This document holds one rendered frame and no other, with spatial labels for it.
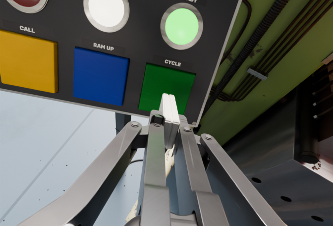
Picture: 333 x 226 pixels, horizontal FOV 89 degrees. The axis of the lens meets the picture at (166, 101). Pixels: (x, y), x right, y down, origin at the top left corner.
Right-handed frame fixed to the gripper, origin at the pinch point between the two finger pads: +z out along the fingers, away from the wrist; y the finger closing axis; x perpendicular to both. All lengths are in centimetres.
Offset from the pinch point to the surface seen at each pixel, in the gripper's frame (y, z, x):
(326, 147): 37.3, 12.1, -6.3
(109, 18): -9.4, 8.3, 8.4
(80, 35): -13.1, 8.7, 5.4
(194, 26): 1.8, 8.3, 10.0
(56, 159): -51, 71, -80
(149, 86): -2.5, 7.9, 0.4
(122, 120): -9.1, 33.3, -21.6
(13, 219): -57, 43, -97
